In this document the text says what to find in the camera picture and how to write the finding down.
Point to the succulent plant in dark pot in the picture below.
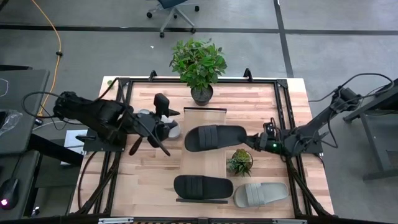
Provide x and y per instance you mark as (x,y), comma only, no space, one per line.
(240,161)

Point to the black slide sandal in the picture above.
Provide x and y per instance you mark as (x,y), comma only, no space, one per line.
(214,138)
(202,186)

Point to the blue office chair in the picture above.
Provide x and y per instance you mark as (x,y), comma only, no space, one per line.
(174,6)

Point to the clear plastic bag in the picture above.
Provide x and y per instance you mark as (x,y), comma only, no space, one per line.
(9,121)

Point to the black computer mouse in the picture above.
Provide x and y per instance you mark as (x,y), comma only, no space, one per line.
(9,194)

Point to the black metal rig frame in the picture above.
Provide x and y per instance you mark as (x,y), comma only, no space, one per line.
(281,102)

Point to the white paper sheet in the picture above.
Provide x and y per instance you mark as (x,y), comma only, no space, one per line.
(73,137)

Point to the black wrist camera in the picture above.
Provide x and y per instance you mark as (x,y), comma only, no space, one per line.
(161,104)
(269,127)

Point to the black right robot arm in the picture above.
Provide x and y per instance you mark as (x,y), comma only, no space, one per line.
(314,127)

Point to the grey slide sandal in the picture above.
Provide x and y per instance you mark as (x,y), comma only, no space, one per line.
(261,194)
(174,129)

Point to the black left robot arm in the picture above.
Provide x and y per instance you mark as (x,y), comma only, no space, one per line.
(96,115)

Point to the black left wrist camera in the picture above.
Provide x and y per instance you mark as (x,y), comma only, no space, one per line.
(161,104)

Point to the small green item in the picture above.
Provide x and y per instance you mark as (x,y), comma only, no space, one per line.
(110,83)

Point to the wooden shelf with black frame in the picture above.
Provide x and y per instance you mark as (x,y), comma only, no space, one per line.
(203,161)

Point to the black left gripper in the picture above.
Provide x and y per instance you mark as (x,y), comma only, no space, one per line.
(147,129)

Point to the leafy green potted plant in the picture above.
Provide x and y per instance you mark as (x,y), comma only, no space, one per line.
(199,62)

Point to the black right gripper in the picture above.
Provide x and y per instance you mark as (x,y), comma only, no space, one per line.
(270,143)

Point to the black side desk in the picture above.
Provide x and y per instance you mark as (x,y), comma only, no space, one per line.
(21,109)

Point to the silver metal bracket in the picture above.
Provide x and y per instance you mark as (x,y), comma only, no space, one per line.
(115,220)
(289,221)

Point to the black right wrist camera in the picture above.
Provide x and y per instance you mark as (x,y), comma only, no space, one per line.
(269,127)

